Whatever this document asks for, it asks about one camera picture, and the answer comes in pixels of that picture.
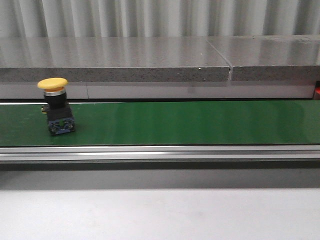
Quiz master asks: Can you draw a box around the grey stone counter slab left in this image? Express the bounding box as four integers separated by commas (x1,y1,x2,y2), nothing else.
0,37,229,83

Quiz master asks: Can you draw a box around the grey stone counter slab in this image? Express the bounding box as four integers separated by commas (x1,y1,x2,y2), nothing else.
207,35,320,85
0,37,229,83

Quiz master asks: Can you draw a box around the green conveyor belt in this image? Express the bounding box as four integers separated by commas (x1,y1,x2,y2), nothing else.
0,100,320,147

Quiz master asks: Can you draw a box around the white cabinet panel under counter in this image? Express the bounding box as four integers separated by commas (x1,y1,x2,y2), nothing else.
0,81,315,100

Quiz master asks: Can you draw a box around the grey stone counter slab right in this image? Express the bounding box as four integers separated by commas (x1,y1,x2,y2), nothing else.
207,35,320,85

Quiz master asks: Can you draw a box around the red object at right edge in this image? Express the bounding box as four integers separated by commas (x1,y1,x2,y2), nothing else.
313,81,320,100

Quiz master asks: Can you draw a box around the grey pleated curtain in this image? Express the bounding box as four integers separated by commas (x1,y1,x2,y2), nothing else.
0,0,320,37

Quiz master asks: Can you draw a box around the aluminium conveyor frame rail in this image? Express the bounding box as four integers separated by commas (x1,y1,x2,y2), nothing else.
0,144,320,171

